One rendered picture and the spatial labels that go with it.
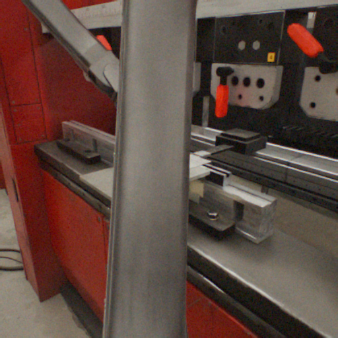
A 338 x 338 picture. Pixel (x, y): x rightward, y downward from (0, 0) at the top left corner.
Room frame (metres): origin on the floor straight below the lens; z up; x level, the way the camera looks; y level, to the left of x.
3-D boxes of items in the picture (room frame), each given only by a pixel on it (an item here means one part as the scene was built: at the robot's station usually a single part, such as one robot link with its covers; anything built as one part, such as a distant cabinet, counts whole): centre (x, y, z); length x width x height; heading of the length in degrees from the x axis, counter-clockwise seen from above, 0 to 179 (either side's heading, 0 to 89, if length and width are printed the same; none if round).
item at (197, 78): (0.80, -0.05, 1.26); 0.15 x 0.09 x 0.17; 40
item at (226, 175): (0.76, -0.08, 0.98); 0.20 x 0.03 x 0.03; 40
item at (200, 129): (0.78, -0.06, 1.13); 0.10 x 0.02 x 0.10; 40
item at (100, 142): (1.20, 0.29, 0.92); 0.50 x 0.06 x 0.10; 40
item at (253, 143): (0.89, -0.18, 1.01); 0.26 x 0.12 x 0.05; 130
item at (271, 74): (0.64, -0.18, 1.26); 0.15 x 0.09 x 0.17; 40
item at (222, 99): (0.62, -0.12, 1.20); 0.04 x 0.02 x 0.10; 130
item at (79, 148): (1.20, 0.37, 0.89); 0.30 x 0.05 x 0.03; 40
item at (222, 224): (0.71, -0.05, 0.89); 0.30 x 0.05 x 0.03; 40
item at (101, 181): (0.68, 0.05, 1.00); 0.26 x 0.18 x 0.01; 130
